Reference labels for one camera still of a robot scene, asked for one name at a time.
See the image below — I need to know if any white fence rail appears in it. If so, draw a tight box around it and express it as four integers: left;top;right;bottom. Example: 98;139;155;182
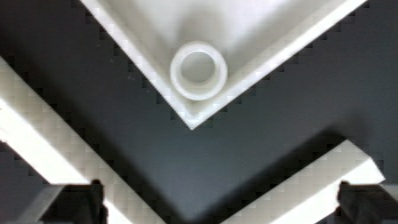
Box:
0;57;166;224
221;140;386;224

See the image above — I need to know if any white front fence rail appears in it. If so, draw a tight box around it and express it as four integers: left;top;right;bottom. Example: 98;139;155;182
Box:
0;57;166;224

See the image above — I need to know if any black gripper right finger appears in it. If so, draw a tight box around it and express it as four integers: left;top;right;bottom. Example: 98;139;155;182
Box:
334;182;398;224

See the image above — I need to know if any white right fence rail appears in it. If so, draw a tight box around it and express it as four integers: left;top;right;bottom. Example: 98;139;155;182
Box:
221;140;386;224

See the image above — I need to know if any white square table top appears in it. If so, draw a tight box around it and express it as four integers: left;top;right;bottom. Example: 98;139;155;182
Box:
80;0;366;128

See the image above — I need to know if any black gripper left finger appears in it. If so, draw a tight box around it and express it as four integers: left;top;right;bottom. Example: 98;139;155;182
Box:
16;179;111;224

